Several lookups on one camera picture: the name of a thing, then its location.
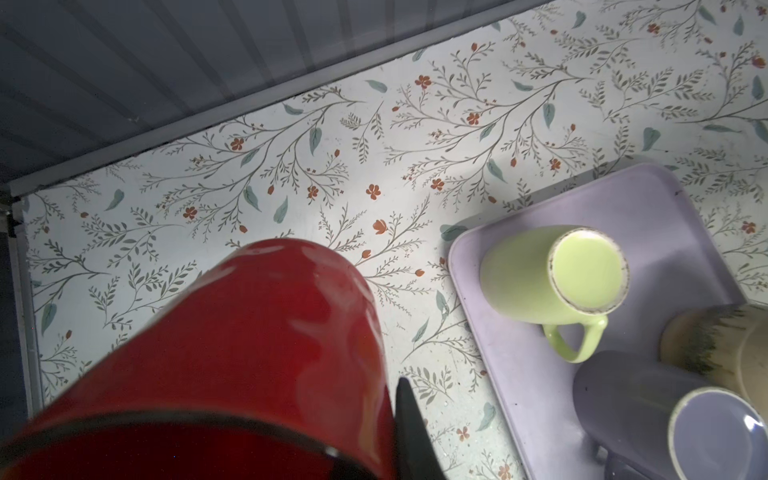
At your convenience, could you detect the purple mug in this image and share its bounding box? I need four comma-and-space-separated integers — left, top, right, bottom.
573, 351, 767, 479

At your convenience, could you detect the light green mug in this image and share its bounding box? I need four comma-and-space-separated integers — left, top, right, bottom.
479, 225, 630, 364

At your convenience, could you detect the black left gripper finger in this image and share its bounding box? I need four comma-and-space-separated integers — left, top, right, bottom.
394, 377, 446, 480

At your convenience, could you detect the beige ceramic teapot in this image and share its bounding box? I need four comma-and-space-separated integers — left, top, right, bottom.
659, 304, 767, 418

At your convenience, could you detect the red mug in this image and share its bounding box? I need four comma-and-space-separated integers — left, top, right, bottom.
1, 239, 397, 479

